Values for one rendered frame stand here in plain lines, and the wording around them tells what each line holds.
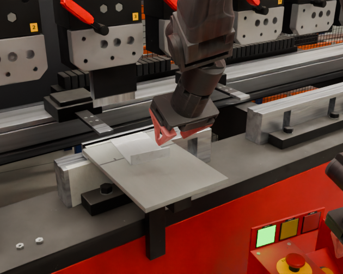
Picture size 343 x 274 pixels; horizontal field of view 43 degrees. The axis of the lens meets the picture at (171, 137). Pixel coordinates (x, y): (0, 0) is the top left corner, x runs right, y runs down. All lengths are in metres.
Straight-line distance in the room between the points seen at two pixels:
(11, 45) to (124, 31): 0.22
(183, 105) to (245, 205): 0.48
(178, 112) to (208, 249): 0.48
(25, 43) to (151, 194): 0.34
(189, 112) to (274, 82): 0.93
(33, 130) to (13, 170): 1.90
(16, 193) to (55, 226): 1.87
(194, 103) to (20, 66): 0.32
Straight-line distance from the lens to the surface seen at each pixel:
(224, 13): 0.54
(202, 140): 1.09
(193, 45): 0.57
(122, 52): 0.88
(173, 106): 0.71
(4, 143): 1.15
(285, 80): 1.64
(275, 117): 1.25
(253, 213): 1.15
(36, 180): 2.89
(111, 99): 0.94
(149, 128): 1.03
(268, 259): 0.99
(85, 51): 0.84
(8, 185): 2.89
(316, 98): 1.37
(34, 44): 0.81
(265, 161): 1.16
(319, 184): 1.32
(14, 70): 0.81
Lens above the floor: 1.41
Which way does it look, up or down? 25 degrees down
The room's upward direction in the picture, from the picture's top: straight up
